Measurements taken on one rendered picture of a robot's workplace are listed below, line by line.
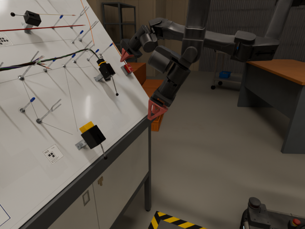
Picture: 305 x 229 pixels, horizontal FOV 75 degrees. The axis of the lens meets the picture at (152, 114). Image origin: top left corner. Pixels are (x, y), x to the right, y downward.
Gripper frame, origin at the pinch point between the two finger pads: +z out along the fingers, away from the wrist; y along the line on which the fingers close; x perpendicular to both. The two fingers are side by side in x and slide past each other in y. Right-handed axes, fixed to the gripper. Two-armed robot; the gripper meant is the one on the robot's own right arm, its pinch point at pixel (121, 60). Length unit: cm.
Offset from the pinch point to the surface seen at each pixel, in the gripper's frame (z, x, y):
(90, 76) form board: 10.2, -14.3, -1.7
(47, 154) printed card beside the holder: 15, -51, 19
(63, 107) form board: 12.3, -36.0, 7.5
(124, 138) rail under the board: 15.8, -17.3, 30.3
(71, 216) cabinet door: 31, -49, 40
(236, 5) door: -81, 595, -65
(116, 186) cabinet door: 38, -20, 46
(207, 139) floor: 61, 155, 96
